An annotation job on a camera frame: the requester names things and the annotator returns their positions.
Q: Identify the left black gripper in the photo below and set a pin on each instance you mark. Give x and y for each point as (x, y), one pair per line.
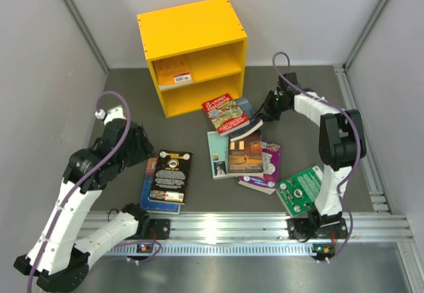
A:
(145, 149)

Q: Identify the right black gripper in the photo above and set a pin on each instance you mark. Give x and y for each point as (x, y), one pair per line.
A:
(267, 113)

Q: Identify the red treehouse book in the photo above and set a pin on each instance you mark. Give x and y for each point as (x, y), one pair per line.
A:
(225, 114)

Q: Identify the brown Edward Tulane book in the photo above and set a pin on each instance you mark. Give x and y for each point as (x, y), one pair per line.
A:
(245, 156)

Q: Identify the orange Roald Dahl book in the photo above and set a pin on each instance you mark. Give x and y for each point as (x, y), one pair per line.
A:
(173, 72)

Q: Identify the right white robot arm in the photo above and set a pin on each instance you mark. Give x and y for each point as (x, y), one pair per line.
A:
(342, 145)

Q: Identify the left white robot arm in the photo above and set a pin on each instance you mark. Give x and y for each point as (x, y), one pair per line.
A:
(59, 260)

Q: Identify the black cover book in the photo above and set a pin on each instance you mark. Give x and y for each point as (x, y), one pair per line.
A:
(171, 177)

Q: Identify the light teal cover book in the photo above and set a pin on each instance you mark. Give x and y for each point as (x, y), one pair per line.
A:
(218, 153)

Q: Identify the purple cartoon cover book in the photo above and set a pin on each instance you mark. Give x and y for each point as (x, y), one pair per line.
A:
(271, 164)

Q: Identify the green cover book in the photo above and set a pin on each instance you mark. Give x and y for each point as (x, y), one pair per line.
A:
(299, 192)

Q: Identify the yellow wooden shelf box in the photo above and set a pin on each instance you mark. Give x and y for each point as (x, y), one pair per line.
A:
(210, 37)

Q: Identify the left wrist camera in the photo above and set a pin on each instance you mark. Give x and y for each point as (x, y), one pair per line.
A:
(110, 115)

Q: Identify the aluminium mounting rail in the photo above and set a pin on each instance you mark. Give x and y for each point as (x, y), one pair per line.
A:
(267, 234)

